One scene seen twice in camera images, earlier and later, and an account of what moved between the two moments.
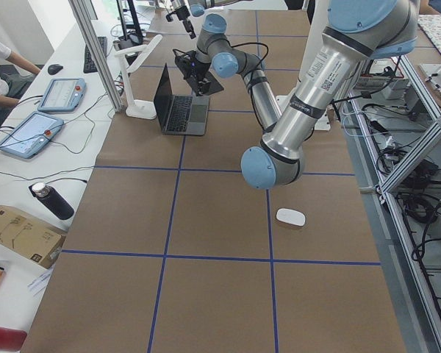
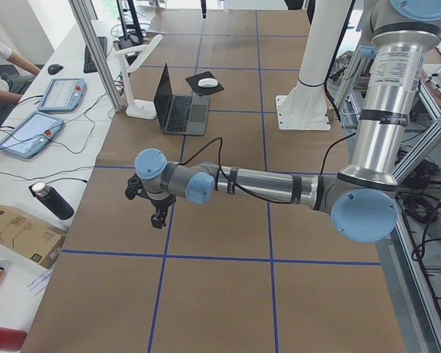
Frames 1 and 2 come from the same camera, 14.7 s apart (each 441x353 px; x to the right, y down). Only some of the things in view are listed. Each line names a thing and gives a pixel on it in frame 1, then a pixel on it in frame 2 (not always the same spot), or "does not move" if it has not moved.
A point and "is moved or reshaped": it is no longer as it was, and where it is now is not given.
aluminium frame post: x=102 y=62 does not move
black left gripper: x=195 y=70 -> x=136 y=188
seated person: x=6 y=74 does not move
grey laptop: x=180 y=115 does not move
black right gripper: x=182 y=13 -> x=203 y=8
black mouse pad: x=204 y=86 does not move
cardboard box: x=29 y=235 does not move
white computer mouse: x=291 y=216 is moved or reshaped
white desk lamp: x=131 y=59 does not move
